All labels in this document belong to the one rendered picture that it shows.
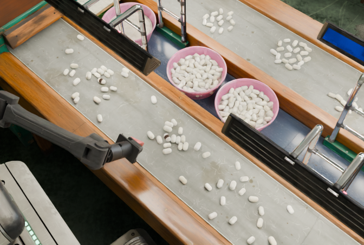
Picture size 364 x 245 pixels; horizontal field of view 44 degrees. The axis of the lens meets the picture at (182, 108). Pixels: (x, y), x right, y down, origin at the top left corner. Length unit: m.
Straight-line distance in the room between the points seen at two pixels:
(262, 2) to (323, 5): 1.27
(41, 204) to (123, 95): 1.07
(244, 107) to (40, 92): 0.88
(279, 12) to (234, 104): 0.57
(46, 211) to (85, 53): 1.29
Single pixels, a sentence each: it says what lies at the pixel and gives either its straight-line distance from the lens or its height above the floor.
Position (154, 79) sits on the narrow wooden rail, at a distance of 1.98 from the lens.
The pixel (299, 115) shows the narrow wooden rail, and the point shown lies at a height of 0.71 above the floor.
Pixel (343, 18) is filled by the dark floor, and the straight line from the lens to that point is 3.49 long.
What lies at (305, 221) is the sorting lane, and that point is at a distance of 1.73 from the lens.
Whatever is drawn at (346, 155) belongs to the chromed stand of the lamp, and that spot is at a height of 0.71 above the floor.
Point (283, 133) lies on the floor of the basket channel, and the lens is 1.96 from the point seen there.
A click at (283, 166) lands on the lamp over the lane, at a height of 1.08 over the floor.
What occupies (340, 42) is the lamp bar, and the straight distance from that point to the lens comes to 1.77.
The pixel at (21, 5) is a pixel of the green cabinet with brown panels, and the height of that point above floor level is 0.92.
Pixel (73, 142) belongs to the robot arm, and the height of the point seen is 1.06.
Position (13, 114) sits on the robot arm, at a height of 1.08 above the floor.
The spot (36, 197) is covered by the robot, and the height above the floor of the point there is 1.45.
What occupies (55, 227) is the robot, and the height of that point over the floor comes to 1.45.
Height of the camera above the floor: 2.31
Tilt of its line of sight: 55 degrees down
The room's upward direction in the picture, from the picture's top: 2 degrees counter-clockwise
